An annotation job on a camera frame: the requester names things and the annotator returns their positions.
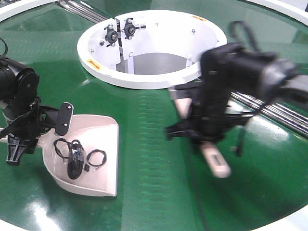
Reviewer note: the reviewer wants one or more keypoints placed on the left black bearing mount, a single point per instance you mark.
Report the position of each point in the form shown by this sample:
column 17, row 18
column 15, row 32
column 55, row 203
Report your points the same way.
column 111, row 36

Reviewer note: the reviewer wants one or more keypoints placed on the steel rollers gap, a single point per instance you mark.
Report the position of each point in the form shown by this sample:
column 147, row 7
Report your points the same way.
column 289, row 118
column 81, row 10

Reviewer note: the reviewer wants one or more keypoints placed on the steel rollers right gap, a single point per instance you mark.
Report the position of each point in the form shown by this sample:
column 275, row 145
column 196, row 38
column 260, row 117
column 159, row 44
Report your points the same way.
column 289, row 118

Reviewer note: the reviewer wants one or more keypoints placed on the pink hand brush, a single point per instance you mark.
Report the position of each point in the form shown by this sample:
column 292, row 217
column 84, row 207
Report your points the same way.
column 215, row 160

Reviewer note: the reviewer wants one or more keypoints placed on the black bearing mount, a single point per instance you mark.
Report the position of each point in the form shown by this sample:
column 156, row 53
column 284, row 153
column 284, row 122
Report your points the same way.
column 111, row 36
column 130, row 29

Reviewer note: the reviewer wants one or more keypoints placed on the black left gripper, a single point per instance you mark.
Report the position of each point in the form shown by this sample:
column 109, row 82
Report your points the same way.
column 26, row 124

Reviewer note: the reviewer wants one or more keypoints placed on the steel rollers far gap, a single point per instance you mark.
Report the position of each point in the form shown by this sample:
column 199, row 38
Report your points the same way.
column 81, row 10

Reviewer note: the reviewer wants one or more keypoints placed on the right black bearing mount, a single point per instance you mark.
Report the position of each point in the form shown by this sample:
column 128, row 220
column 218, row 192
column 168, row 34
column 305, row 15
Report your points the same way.
column 130, row 29

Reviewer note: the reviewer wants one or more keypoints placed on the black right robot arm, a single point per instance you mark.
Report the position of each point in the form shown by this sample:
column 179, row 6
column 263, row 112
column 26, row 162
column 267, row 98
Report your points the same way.
column 231, row 68

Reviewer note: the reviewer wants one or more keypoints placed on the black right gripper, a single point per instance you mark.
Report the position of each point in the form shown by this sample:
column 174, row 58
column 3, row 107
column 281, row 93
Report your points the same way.
column 208, row 120

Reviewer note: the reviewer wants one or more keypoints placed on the pink plastic dustpan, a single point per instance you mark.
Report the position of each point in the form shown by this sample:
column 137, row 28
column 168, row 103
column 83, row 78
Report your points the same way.
column 98, row 136

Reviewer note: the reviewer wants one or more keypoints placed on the green conveyor belt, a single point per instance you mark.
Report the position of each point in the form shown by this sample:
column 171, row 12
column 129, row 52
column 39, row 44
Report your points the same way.
column 162, row 185

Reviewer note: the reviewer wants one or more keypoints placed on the white outer conveyor rim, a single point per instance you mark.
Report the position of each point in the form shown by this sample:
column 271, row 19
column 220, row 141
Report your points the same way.
column 282, row 6

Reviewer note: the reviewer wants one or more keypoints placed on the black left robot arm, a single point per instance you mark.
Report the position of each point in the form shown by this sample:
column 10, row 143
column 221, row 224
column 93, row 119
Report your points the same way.
column 17, row 80

